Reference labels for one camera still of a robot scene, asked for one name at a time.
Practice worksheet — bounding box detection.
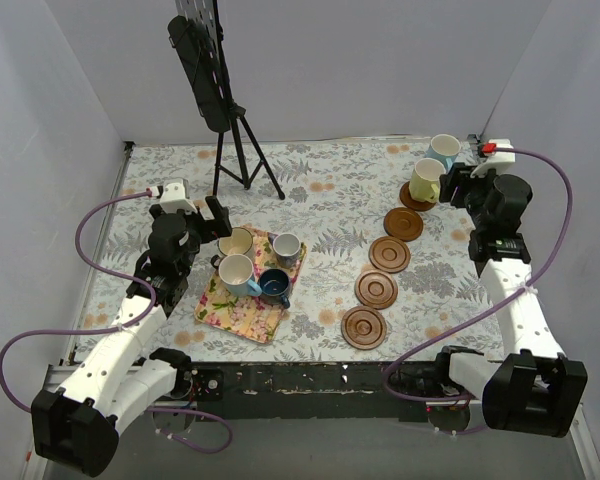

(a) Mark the floral table cloth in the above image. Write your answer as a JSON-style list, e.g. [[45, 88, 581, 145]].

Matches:
[[82, 141, 504, 362]]

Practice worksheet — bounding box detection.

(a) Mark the dark blue mug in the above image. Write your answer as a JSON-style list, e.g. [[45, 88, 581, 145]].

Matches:
[[258, 268, 292, 309]]

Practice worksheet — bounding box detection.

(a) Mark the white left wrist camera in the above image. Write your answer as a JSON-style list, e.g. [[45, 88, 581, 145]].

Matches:
[[148, 178, 197, 214]]

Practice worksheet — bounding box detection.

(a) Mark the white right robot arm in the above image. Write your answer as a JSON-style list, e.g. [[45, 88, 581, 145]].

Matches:
[[432, 163, 588, 437]]

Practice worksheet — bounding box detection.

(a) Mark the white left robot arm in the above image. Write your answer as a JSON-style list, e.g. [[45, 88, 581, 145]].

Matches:
[[31, 194, 232, 477]]

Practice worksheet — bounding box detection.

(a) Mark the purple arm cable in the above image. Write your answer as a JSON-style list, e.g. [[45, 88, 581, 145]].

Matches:
[[382, 147, 574, 435], [0, 189, 234, 454]]

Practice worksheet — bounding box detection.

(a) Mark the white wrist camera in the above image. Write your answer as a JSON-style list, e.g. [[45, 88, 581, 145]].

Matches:
[[470, 139, 515, 178], [148, 178, 197, 214]]

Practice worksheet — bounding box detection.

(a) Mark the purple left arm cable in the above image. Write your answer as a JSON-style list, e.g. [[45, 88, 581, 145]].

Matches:
[[0, 189, 234, 454]]

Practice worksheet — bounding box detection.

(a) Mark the small grey patterned cup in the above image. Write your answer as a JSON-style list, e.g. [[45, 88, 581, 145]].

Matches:
[[273, 233, 301, 269]]

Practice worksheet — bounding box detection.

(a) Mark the white mug blue handle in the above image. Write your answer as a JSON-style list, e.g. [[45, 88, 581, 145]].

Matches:
[[218, 254, 262, 297]]

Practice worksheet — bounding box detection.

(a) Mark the cream enamel mug dark rim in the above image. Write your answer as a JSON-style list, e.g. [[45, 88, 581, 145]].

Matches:
[[210, 227, 255, 268]]

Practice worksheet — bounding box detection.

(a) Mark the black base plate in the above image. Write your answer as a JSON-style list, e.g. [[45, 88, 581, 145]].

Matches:
[[156, 362, 484, 431]]

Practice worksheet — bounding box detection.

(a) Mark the white mug green handle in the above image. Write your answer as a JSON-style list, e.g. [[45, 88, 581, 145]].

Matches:
[[409, 158, 446, 203]]

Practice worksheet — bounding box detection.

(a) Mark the black tripod stand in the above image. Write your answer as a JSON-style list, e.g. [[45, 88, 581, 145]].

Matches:
[[212, 104, 286, 200]]

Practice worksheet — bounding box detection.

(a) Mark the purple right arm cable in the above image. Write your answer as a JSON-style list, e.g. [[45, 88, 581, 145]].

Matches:
[[382, 147, 574, 435]]

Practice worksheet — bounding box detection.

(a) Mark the white mug light blue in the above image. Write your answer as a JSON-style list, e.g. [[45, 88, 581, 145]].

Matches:
[[426, 134, 462, 172]]

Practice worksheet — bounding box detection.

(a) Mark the brown wooden coaster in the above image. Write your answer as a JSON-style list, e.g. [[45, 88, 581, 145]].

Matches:
[[355, 270, 398, 310], [369, 236, 411, 273], [399, 182, 435, 212], [341, 306, 387, 350], [383, 207, 424, 242]]

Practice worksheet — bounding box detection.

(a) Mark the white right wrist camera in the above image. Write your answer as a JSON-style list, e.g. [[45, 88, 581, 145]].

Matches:
[[470, 139, 515, 178]]

